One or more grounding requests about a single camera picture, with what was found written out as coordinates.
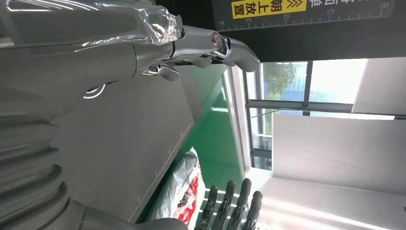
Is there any green conveyor belt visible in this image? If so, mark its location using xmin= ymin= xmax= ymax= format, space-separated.
xmin=176 ymin=64 xmax=246 ymax=219

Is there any grey red-printed mailer package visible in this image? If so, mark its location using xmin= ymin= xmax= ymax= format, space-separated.
xmin=151 ymin=147 xmax=207 ymax=230

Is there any black scanner column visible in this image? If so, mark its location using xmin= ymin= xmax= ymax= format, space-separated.
xmin=155 ymin=0 xmax=406 ymax=63

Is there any dark-framed glass window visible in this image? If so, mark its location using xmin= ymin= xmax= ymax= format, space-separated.
xmin=243 ymin=59 xmax=369 ymax=172

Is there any black scanner base plate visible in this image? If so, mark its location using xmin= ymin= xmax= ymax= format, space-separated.
xmin=50 ymin=75 xmax=195 ymax=223

